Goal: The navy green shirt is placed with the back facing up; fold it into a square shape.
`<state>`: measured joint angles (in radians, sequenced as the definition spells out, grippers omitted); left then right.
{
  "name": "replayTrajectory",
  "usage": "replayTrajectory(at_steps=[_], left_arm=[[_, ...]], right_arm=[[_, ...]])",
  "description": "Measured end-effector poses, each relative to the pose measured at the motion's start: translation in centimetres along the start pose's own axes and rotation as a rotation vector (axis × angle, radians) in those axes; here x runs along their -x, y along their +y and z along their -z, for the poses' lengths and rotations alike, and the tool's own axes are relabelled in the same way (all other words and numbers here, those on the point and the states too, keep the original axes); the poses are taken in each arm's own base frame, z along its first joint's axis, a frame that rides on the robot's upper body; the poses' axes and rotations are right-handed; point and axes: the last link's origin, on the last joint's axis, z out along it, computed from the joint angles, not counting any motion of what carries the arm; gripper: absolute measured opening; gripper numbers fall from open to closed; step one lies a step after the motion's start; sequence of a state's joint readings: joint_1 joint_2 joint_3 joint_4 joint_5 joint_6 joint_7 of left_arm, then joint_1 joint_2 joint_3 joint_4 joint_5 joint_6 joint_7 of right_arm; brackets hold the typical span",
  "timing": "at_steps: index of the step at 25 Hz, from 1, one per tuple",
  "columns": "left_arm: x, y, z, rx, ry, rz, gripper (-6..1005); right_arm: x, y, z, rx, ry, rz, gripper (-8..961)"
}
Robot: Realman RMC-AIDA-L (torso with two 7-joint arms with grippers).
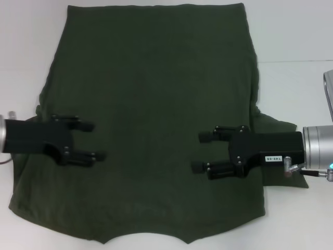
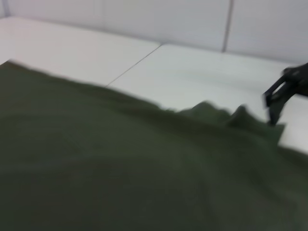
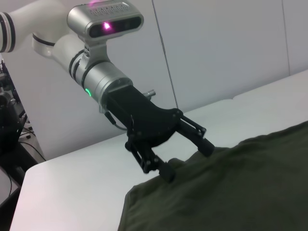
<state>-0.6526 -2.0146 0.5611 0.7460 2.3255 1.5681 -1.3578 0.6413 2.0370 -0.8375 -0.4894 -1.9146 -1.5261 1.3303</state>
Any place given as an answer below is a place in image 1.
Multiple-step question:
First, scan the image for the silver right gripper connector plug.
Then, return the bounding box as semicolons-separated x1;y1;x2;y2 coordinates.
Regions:
283;155;294;178

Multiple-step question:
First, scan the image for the dark green shirt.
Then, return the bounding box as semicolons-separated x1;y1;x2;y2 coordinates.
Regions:
6;3;310;238

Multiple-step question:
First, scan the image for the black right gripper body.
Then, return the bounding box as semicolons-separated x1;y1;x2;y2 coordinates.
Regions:
228;131;305;179

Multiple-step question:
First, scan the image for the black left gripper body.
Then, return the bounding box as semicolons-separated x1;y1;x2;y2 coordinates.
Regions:
5;118;75;166

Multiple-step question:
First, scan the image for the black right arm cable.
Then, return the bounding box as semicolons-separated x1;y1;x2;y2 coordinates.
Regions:
291;163;333;182

